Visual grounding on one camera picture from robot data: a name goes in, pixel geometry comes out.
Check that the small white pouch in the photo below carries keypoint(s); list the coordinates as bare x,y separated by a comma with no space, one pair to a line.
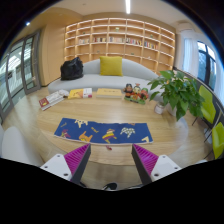
64,93

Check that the black bag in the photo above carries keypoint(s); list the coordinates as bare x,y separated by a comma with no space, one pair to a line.
71,69

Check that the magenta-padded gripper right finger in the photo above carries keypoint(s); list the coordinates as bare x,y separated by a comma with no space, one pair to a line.
144,159

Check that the yellow cushion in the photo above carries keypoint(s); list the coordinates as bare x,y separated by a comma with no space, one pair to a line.
111,66

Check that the grey-framed glass door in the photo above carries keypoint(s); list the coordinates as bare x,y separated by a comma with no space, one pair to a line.
16,70

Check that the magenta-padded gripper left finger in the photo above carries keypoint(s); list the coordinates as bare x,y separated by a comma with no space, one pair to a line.
77,159

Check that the colourful figurine set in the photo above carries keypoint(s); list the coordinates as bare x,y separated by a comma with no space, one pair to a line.
136,94

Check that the long ceiling light strip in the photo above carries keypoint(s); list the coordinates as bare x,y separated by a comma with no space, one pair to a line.
128,6

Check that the large pale yellow book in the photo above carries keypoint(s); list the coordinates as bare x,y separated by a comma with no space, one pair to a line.
109,93

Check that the red and white open book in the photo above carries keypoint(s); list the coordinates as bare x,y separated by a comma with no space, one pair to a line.
50,100

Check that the light grey curved sofa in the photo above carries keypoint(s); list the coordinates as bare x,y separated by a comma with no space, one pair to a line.
93,81

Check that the white chair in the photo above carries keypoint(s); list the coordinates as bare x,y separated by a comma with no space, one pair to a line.
16,146

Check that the blue patterned towel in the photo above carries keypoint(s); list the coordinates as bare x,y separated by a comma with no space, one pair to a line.
100,131

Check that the white wall air conditioner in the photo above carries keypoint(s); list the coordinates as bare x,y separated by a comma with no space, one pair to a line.
184,26

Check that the round ceiling spotlight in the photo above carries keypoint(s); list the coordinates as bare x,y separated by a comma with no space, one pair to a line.
27,23

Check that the dark-framed window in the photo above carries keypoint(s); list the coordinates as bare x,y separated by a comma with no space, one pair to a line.
206,65

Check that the green potted plant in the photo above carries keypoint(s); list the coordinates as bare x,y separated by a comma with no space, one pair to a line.
176,91

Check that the wooden wall shelf unit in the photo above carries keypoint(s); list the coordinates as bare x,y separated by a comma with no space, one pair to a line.
133,40

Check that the white sheer curtain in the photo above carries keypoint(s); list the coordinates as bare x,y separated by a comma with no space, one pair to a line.
188,55
220,80

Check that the yellow illustrated book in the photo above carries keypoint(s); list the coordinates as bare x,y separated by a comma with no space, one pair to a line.
75,94

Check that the lime green chair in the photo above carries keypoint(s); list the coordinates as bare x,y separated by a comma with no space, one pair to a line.
207,105
218,138

